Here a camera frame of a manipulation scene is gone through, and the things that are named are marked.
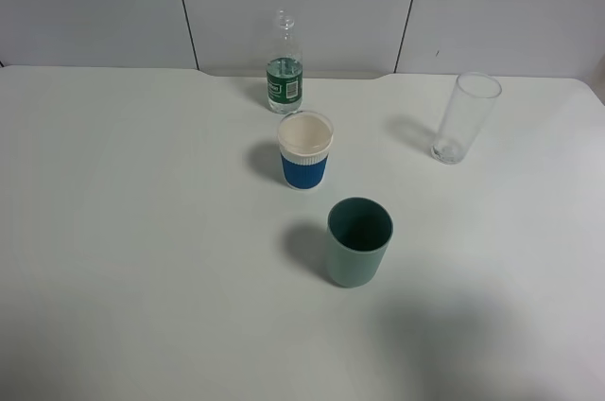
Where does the white cup blue sleeve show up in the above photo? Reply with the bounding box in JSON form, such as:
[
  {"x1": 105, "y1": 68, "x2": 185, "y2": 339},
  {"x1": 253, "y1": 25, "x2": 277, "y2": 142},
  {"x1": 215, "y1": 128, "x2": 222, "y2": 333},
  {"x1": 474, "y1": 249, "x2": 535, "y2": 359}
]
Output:
[{"x1": 277, "y1": 111, "x2": 334, "y2": 190}]

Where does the tall clear glass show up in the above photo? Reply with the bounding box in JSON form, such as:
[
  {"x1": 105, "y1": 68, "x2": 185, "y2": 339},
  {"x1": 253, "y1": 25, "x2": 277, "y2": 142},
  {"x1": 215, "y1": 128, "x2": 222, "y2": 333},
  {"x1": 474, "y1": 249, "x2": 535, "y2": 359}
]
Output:
[{"x1": 431, "y1": 72, "x2": 502, "y2": 165}]

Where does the teal green cup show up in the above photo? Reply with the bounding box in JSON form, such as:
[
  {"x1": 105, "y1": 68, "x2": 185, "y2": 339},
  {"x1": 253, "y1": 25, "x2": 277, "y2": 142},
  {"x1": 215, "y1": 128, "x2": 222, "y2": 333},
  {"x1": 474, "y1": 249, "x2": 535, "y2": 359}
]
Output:
[{"x1": 325, "y1": 197, "x2": 394, "y2": 288}]

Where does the clear bottle green label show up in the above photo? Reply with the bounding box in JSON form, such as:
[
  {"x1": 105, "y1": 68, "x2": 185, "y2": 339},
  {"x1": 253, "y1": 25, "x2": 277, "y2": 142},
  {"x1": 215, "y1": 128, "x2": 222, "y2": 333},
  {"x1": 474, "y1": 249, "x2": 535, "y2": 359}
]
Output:
[{"x1": 266, "y1": 9, "x2": 303, "y2": 114}]

